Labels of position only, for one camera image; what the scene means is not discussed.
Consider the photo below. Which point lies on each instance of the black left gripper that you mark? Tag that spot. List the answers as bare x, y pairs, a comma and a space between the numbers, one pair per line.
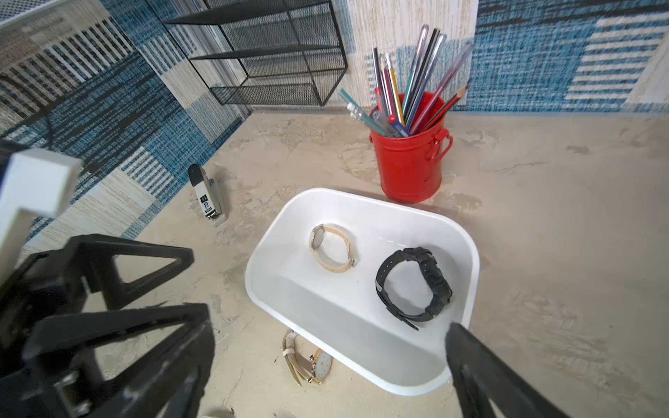
148, 362

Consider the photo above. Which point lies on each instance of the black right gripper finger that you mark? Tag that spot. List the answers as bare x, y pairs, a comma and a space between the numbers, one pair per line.
482, 379

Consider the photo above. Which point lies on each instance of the black watch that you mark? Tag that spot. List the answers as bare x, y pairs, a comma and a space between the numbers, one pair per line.
412, 287

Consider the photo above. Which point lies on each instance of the white plastic storage box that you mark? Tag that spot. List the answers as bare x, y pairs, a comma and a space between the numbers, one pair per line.
340, 312

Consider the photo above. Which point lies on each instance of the beige strap watch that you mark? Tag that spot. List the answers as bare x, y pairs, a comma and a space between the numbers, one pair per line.
312, 370

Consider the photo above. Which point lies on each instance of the red metal pen bucket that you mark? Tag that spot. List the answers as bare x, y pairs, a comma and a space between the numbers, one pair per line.
410, 168

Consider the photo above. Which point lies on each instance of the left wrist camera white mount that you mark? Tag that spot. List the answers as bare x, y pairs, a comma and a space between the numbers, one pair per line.
37, 183

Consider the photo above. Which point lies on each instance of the black wire mesh shelf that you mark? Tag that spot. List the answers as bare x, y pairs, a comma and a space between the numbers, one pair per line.
263, 53

